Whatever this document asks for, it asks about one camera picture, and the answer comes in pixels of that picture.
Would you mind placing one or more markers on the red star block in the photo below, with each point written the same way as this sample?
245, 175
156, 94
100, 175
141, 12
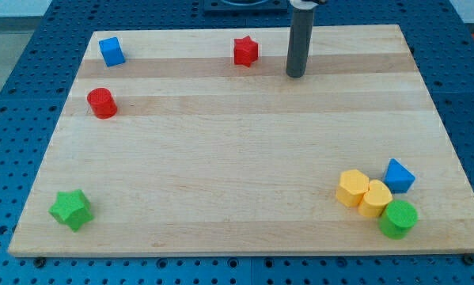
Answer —
245, 51

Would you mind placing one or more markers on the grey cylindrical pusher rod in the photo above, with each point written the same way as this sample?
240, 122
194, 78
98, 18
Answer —
299, 41

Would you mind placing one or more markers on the yellow heart block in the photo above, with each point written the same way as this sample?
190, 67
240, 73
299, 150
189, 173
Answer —
375, 200

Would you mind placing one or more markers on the wooden board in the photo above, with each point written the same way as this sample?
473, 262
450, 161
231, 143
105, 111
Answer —
208, 158

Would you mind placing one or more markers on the green star block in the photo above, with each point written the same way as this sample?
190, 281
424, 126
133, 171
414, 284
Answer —
72, 209

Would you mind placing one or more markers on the yellow hexagon block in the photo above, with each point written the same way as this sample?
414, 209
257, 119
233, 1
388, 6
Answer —
352, 186

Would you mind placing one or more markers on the red cylinder block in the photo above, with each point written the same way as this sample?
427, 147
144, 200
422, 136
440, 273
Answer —
102, 103

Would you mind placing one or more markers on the blue cube block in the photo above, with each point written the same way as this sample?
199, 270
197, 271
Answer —
111, 51

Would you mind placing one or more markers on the green cylinder block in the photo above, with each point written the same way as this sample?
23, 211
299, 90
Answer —
398, 218

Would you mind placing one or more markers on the blue triangle block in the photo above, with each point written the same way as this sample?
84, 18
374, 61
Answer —
398, 178

